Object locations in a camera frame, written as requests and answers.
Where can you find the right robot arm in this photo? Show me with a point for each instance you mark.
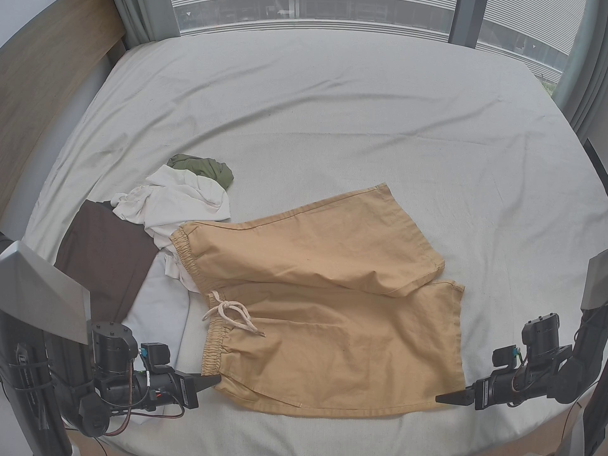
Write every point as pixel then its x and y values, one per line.
pixel 541 335

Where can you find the green garment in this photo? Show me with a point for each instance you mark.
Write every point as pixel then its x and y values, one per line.
pixel 209 166

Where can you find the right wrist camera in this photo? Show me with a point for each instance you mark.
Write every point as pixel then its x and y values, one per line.
pixel 504 355

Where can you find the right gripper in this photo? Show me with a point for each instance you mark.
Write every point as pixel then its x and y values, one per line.
pixel 496 390

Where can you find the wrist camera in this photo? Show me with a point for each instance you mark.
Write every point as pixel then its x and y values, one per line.
pixel 156 355
pixel 504 355

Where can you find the pale grey garment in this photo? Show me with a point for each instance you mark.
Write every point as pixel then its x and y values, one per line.
pixel 156 311

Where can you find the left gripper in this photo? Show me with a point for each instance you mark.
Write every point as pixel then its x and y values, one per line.
pixel 171 390

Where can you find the grey-green curtain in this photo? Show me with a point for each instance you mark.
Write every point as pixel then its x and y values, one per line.
pixel 589 64
pixel 142 3

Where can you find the tan shorts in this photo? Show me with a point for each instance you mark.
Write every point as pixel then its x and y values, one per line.
pixel 332 302

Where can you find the brown garment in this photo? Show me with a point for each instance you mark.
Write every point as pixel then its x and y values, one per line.
pixel 104 254

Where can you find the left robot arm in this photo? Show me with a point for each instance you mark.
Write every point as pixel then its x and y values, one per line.
pixel 38 278

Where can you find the white garment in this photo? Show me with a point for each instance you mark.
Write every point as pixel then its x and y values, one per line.
pixel 180 197

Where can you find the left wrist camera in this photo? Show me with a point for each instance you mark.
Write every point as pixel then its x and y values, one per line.
pixel 156 355

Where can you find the bed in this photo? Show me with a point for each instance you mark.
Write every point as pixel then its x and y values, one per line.
pixel 332 112

